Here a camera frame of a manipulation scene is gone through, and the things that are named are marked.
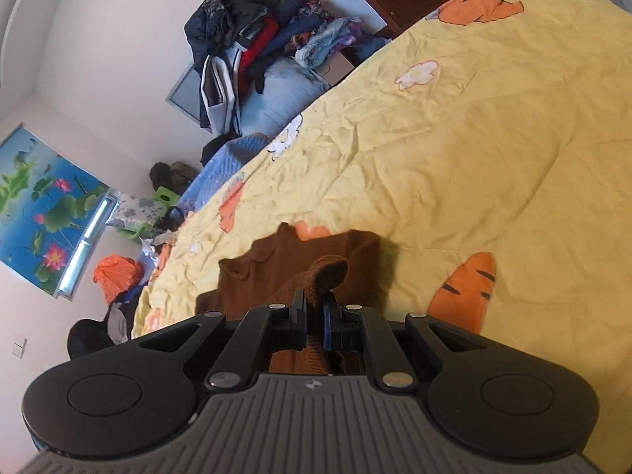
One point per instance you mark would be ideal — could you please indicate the pile of mixed clothes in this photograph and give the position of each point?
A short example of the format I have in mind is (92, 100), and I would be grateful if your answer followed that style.
(252, 34)

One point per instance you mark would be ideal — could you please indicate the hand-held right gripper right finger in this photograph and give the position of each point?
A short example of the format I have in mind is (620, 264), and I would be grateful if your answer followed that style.
(326, 327)

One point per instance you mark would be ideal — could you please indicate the blue quilted pad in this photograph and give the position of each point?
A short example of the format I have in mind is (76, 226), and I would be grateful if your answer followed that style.
(222, 168)

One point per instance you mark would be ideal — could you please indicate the orange plastic bag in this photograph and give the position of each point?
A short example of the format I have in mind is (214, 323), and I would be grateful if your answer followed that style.
(118, 276)

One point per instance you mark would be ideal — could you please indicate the cardboard box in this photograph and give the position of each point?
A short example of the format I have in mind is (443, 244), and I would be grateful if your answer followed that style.
(338, 69)

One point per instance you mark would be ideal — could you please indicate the black bulky garment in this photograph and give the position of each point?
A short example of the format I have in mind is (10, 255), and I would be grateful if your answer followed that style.
(89, 338)

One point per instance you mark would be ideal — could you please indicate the grey garment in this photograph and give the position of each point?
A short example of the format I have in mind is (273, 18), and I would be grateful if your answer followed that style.
(118, 323)

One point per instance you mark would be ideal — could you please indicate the black dark cloth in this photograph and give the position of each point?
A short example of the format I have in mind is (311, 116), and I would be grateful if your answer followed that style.
(217, 148)

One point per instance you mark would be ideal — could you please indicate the green plastic stool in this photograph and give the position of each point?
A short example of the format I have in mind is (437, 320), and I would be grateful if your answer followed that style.
(165, 196)

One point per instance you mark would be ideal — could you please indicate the lotus print wall poster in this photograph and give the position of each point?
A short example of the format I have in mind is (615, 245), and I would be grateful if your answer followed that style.
(39, 207)

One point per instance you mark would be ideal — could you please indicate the light blue padded bundle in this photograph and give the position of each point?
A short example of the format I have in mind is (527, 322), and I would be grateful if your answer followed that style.
(284, 89)

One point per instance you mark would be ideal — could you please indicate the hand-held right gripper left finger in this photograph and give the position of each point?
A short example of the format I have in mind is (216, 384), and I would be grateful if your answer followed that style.
(299, 317)

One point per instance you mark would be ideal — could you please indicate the grey framed board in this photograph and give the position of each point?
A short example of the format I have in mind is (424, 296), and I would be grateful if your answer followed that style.
(185, 94)

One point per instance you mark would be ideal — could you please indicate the yellow carrot print blanket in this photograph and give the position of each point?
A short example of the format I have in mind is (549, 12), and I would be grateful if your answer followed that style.
(444, 133)

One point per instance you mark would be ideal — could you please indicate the white wall switch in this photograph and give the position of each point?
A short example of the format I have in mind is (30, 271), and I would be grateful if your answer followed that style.
(19, 347)

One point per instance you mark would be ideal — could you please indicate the floral grey pillow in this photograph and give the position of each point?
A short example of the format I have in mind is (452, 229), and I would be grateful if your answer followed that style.
(133, 210)

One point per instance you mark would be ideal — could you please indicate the brown plush bag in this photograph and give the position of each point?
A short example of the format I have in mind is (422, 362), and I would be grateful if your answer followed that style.
(173, 175)

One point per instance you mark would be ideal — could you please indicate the brown knit sweater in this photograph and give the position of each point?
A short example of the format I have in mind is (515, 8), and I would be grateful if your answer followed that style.
(276, 262)

